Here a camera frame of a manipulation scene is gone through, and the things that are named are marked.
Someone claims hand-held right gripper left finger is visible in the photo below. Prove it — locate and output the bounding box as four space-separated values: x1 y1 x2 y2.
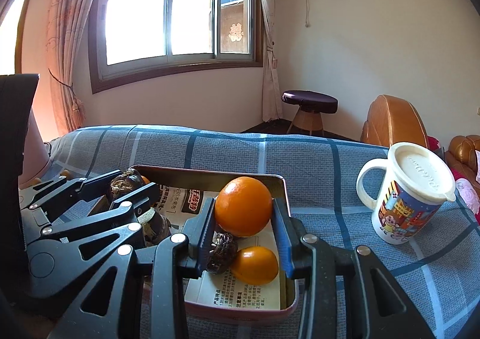
47 196 216 339

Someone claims pink floral cloth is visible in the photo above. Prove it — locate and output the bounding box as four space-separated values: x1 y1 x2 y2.
427 136 480 227

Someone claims low brown leather armchair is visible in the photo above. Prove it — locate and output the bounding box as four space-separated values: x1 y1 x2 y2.
448 134 480 174

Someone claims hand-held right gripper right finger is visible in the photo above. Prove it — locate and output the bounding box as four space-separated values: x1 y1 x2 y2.
272 196 436 339

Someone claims printed paper leaflet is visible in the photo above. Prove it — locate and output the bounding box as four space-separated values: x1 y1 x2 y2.
150 183 287 311

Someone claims curtain tassel tieback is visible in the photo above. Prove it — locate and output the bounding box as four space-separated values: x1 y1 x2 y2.
49 69 88 130

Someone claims round dark cushioned stool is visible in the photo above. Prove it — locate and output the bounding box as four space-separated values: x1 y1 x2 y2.
281 90 338 136

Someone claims pink patterned curtain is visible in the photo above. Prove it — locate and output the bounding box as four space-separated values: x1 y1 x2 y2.
45 0 113 133

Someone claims sliding glass window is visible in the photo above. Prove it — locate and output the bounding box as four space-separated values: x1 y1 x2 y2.
89 0 265 94

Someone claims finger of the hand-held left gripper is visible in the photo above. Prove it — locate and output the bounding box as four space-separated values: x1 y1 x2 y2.
22 185 173 296
19 169 130 212

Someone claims rectangular metal tin tray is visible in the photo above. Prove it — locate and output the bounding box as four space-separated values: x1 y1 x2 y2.
88 164 301 322

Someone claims cream plastic mug lid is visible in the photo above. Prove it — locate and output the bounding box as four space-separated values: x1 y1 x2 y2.
388 142 456 202

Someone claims red paper window decal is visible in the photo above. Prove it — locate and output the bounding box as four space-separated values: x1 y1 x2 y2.
228 24 246 43

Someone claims orange mandarin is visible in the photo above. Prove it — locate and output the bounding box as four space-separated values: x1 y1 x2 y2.
229 246 279 285
214 176 273 238

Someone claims white cartoon print mug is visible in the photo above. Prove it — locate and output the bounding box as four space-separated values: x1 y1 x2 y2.
356 157 451 246

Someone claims white sheer curtain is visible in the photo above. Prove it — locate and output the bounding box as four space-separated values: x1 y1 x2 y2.
253 0 289 123

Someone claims tall brown leather armchair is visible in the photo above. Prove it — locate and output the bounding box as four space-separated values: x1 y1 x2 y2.
361 94 430 148

